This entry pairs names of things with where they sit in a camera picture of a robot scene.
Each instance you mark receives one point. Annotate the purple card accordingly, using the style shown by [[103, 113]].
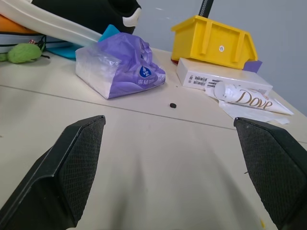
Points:
[[253, 65]]

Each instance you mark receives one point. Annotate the black metal post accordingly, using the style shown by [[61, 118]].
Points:
[[205, 8]]

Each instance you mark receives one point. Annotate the cyan flat plastic piece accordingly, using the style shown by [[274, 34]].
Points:
[[72, 48]]

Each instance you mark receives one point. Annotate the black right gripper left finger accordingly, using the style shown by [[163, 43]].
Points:
[[60, 172]]

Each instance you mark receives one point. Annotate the white cardboard box with barcodes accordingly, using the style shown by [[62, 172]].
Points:
[[216, 77]]

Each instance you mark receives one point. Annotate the small black rubber piece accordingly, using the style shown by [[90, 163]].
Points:
[[172, 105]]

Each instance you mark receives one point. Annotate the orange flat object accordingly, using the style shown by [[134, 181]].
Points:
[[12, 25]]

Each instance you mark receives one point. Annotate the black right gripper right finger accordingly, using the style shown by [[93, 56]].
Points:
[[273, 165]]

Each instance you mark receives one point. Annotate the white Dove tube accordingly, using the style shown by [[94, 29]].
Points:
[[247, 98]]

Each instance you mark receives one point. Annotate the black and white curved object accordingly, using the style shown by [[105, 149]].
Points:
[[91, 13]]

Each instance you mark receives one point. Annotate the yellow plastic storage bin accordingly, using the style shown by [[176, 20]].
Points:
[[213, 40]]

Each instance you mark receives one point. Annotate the white crumpled plastic wrapper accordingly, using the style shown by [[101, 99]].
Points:
[[249, 111]]

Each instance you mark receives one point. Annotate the green plush toy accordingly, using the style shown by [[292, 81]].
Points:
[[22, 53]]

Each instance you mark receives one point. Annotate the purple tissue pack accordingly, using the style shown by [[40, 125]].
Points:
[[120, 67]]

